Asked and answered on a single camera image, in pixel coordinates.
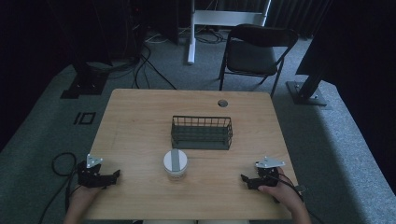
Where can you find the person's left hand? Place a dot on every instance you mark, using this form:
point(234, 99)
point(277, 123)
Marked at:
point(84, 196)

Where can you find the black folding chair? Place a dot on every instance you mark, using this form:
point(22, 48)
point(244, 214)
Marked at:
point(252, 56)

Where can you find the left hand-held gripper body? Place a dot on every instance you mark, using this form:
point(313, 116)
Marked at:
point(88, 175)

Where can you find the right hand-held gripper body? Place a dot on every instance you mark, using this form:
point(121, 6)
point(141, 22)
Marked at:
point(267, 174)

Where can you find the white desk frame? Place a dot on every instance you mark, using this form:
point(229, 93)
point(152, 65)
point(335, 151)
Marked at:
point(218, 18)

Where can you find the person's right hand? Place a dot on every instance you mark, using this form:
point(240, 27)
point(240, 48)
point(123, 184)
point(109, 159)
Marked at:
point(285, 193)

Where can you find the black stand with base plate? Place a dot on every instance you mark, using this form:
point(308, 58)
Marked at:
point(306, 91)
point(85, 84)

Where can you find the dark curtain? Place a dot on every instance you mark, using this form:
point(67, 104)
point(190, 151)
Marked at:
point(295, 15)

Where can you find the white jar with grey-striped lid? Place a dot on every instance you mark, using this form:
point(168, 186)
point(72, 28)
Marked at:
point(175, 163)

